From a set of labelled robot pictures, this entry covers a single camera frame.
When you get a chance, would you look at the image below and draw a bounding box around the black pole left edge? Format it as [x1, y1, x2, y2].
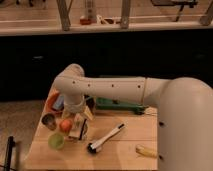
[3, 136, 15, 171]

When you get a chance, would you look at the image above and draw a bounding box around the orange ball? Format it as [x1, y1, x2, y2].
[59, 119, 73, 133]

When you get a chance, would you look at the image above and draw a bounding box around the blue eraser block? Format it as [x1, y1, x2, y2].
[52, 95, 64, 111]

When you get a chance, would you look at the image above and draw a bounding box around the black white brush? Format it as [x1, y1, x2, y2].
[87, 124, 125, 154]

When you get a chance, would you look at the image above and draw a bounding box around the green paper cup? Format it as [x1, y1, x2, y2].
[48, 133, 64, 150]

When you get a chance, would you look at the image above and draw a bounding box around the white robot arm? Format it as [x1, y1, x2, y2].
[53, 64, 213, 171]

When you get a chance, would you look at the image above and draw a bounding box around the orange bowl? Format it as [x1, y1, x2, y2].
[45, 92, 64, 114]

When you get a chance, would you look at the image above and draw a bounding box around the yellow banana piece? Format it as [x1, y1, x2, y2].
[135, 144, 157, 158]

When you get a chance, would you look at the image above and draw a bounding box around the metal cup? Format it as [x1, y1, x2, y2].
[41, 113, 57, 131]

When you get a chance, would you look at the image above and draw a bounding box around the red object on shelf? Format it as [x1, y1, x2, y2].
[79, 16, 92, 25]

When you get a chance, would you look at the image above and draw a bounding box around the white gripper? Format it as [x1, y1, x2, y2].
[63, 106, 95, 142]

